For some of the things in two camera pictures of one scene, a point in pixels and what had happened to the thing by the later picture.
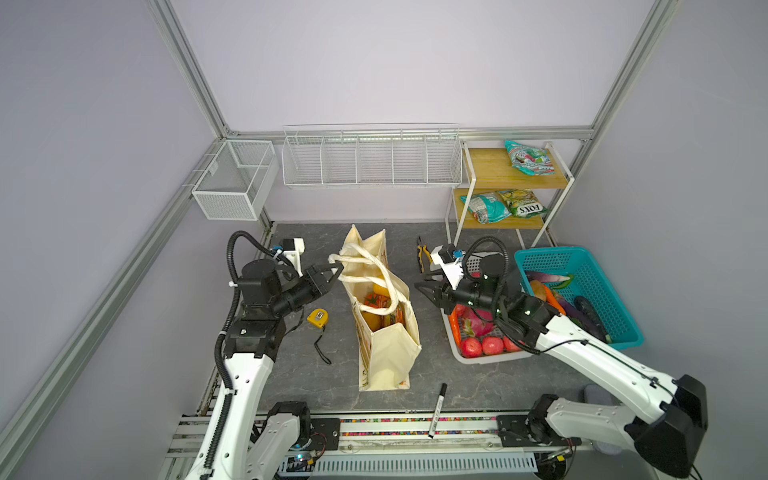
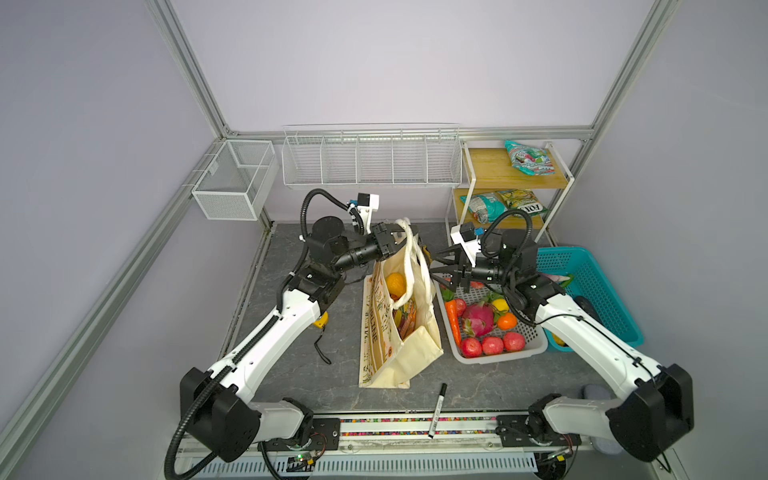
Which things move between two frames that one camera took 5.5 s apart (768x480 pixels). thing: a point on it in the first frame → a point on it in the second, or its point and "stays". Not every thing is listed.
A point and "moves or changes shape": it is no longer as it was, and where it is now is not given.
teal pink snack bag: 534,161 stays
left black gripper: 315,280 → 383,240
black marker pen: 438,410 stays
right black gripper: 443,299 → 459,277
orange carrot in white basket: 454,320 stays
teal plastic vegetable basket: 578,265 stays
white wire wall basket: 372,155 stays
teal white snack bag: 488,208 stays
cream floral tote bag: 385,323 moves or changes shape
